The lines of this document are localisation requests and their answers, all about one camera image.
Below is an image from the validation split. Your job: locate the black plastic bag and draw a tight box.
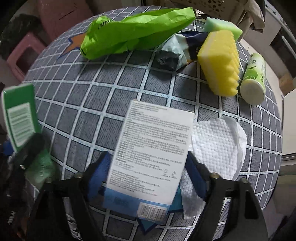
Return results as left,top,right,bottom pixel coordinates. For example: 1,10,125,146
1,14,41,60

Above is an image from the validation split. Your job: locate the grey checked tablecloth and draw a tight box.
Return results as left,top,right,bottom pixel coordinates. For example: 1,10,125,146
23,5,283,241

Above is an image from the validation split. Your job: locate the dark blue foil bag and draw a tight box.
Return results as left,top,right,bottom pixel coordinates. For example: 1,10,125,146
155,31,208,71

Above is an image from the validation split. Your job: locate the green paper bag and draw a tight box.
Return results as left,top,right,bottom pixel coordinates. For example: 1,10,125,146
80,8,196,60

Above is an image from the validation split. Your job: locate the pink plastic stool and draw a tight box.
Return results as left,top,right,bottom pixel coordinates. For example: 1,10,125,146
38,0,93,40

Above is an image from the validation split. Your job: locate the beige plastic storage rack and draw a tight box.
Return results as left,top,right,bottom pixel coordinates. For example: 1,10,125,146
159,0,255,22

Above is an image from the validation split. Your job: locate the green sponge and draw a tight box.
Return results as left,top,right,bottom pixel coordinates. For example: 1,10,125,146
204,17,243,41

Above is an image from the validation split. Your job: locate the green drink bottle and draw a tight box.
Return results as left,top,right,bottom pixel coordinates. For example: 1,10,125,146
240,53,266,105

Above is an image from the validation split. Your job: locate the small pink stool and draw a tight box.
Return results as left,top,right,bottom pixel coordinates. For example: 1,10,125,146
7,32,46,82

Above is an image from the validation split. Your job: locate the white green bottle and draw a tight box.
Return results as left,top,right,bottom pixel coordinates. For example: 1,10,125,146
1,83,56,189

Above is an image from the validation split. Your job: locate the white blue paper box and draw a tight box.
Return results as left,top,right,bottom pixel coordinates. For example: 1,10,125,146
103,100,194,223

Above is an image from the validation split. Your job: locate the yellow sponge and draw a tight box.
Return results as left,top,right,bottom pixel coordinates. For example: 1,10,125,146
197,30,240,97

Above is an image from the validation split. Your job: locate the white paper towel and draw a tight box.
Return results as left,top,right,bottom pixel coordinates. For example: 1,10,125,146
180,116,247,219

